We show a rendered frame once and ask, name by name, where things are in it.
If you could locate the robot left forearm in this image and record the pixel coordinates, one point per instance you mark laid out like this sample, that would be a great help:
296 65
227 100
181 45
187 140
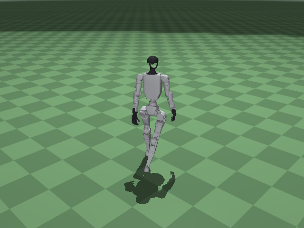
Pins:
135 102

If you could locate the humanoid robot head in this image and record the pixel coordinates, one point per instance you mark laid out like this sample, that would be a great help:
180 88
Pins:
152 60

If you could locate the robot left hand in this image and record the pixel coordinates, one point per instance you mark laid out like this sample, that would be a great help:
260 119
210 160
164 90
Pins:
134 117

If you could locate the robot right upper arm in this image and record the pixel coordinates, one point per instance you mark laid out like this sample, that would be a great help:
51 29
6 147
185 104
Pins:
166 84

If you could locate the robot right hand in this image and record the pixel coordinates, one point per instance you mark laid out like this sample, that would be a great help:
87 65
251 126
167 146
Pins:
174 114

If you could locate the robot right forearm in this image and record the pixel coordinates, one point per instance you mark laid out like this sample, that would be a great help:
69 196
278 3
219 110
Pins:
170 101

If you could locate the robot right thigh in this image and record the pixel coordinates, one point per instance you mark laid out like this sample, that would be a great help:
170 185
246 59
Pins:
161 118

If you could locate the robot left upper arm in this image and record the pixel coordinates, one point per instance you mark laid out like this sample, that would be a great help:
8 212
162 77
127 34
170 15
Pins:
139 84

